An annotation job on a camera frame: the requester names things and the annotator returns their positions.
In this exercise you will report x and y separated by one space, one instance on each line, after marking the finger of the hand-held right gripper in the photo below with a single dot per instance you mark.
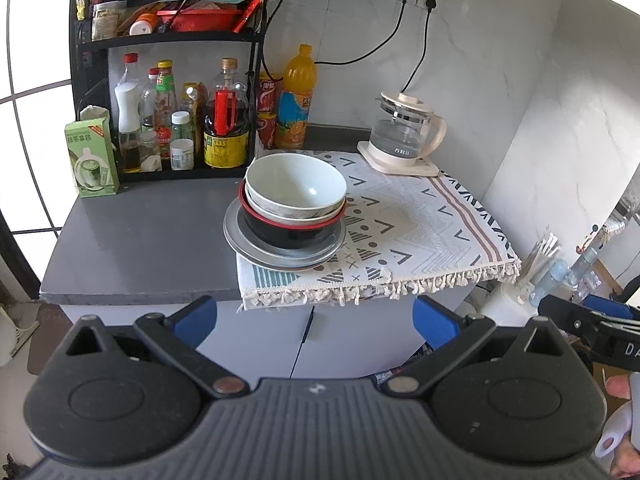
565 315
610 306

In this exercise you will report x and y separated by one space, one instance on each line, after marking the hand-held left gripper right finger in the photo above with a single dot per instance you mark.
435 322

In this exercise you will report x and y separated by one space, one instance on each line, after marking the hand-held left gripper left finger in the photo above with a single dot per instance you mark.
195 320

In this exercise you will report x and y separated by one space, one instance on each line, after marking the white plate crossed utensils print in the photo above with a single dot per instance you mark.
235 240

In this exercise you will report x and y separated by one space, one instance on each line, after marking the red and black bowl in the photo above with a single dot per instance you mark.
285 237

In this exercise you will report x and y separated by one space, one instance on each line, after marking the white speckled bowl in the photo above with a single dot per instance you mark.
280 216

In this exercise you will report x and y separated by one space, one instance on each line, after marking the person's right hand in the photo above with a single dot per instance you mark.
620 387

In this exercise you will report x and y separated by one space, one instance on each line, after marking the blue baby bottle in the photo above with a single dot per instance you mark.
555 275

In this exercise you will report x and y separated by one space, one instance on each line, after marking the clear bottle blue cap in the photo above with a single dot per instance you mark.
585 262

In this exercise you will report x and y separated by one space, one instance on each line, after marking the bundle of white sticks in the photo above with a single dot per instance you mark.
542 255

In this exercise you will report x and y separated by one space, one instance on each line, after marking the white cylindrical container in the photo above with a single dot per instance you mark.
500 305

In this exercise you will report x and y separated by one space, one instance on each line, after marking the patterned fringed table cloth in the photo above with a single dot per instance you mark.
415 230

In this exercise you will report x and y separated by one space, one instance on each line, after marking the cream kettle base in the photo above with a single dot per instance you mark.
385 162

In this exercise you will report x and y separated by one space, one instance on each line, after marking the small white jar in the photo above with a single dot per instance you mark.
181 152

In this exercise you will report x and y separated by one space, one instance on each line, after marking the small glass jar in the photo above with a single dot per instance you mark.
150 155

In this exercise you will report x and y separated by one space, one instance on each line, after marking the green carton box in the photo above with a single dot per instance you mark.
92 160

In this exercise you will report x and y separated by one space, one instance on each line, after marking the glass electric kettle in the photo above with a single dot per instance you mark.
400 132

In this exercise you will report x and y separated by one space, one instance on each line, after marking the red drink can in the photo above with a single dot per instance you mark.
266 130
267 97

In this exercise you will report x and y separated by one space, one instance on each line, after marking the chili sauce bottle yellow cap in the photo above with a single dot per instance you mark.
164 105

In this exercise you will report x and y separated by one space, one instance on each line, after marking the vinegar bottle red cap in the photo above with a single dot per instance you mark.
127 110

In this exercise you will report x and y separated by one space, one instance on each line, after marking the clear bottle red cap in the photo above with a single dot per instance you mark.
149 95

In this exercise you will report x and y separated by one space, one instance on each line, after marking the orange juice bottle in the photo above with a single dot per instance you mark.
295 110

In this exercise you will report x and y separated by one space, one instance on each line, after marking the black metal shelf rack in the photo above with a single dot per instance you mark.
170 41

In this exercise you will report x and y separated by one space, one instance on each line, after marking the red plastic basket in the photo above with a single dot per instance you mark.
200 20

